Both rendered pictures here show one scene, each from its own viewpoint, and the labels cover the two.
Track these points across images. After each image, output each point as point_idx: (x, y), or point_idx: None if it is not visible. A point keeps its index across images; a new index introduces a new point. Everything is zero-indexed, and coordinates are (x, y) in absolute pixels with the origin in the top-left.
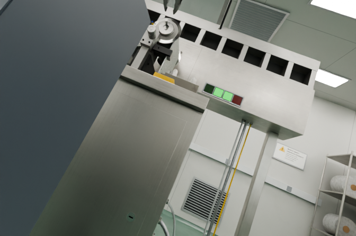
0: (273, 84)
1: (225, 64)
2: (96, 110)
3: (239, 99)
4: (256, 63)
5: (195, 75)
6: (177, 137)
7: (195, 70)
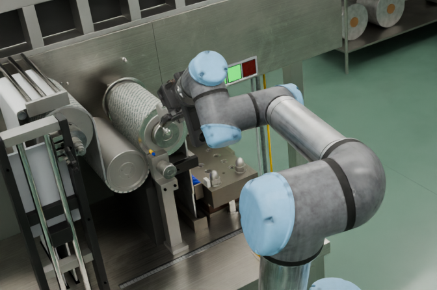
0: (285, 2)
1: (205, 24)
2: None
3: (251, 64)
4: None
5: (172, 79)
6: (314, 280)
7: (166, 71)
